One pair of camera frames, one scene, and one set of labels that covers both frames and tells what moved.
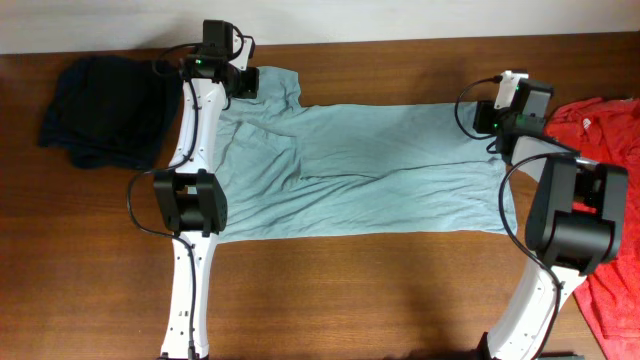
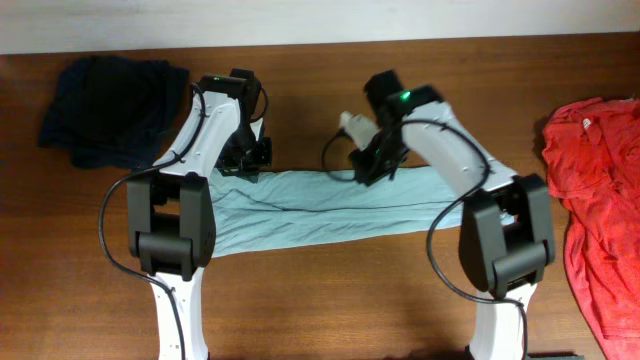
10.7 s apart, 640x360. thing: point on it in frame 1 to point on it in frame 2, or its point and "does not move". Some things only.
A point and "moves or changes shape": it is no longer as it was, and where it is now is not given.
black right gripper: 484,115 to 365,172
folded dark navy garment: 111,113 does not move
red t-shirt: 608,131 does not move
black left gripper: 247,89 to 251,169
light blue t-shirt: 360,168 moves or changes shape
